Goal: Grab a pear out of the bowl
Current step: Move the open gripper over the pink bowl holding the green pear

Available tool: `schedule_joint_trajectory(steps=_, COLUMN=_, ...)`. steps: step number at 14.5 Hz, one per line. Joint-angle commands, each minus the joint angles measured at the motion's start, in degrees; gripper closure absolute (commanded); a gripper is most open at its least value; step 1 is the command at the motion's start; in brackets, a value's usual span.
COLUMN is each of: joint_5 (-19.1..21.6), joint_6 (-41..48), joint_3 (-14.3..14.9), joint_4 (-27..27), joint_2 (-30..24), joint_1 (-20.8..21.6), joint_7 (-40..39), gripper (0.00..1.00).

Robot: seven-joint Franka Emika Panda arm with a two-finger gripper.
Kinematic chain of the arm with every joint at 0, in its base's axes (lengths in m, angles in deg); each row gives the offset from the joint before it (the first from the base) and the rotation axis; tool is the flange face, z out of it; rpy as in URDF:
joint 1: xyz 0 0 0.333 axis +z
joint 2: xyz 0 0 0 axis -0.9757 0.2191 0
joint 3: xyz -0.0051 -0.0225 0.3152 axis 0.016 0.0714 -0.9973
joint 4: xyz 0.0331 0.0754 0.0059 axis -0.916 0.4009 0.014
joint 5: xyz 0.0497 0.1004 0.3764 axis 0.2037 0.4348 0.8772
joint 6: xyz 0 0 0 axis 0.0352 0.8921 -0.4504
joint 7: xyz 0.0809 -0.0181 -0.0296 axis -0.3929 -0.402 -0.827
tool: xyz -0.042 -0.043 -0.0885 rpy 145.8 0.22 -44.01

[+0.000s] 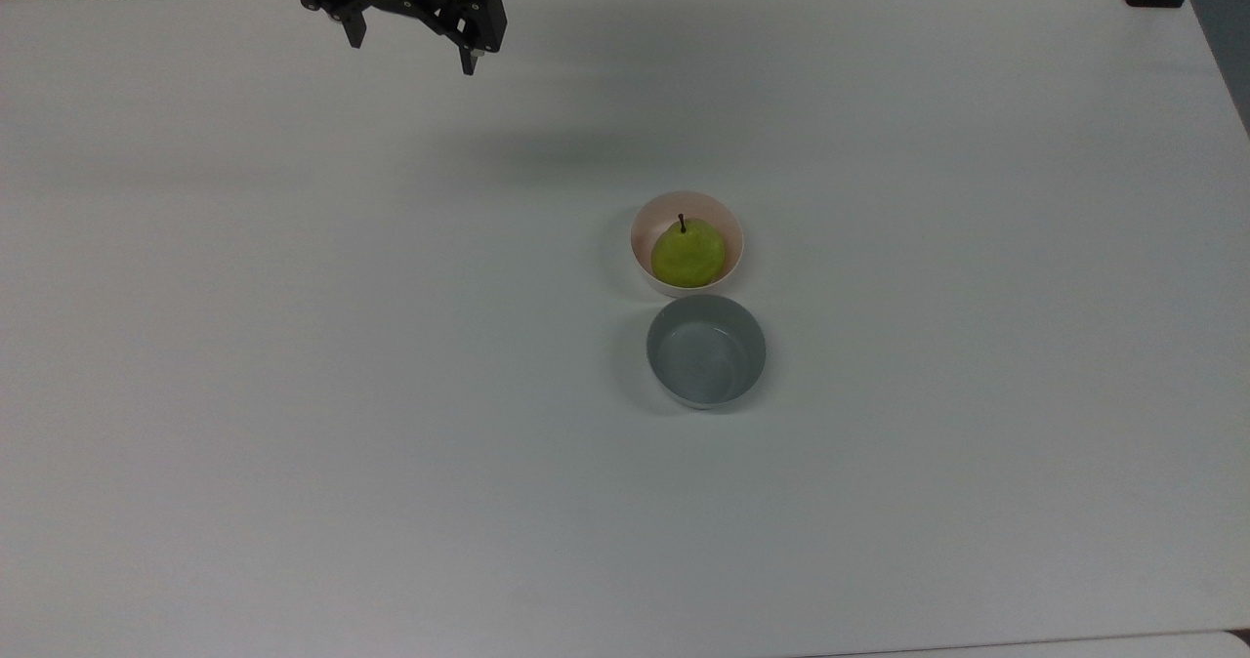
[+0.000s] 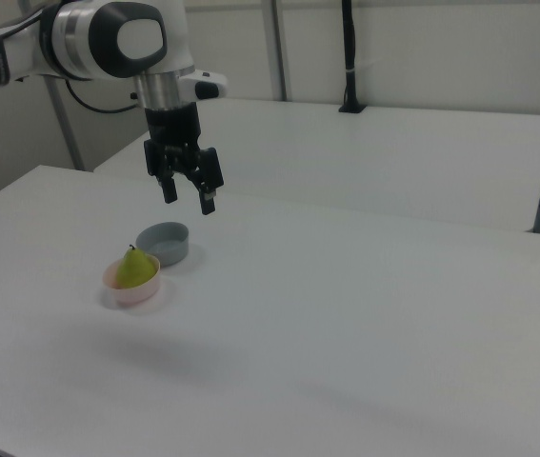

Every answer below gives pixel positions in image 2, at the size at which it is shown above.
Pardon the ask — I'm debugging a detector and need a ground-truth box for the green pear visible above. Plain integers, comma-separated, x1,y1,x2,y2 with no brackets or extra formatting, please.
115,244,159,289

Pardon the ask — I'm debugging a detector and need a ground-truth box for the black camera stand pole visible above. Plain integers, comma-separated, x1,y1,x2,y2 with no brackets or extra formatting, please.
337,0,369,114

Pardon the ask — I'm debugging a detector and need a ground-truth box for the grey partition post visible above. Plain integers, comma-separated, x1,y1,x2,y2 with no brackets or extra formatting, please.
42,75,86,172

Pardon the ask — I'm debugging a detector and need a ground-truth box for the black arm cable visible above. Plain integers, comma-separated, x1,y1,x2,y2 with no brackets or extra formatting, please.
63,78,140,114

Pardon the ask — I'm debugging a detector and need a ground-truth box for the grey plastic bowl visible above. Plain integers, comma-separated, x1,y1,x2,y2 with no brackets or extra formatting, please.
134,221,190,268

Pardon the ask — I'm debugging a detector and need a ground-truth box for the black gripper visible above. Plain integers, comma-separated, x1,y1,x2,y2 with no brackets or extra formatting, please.
143,104,226,217

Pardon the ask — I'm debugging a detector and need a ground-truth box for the pink plastic bowl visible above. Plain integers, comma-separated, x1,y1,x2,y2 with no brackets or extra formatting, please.
102,254,162,308

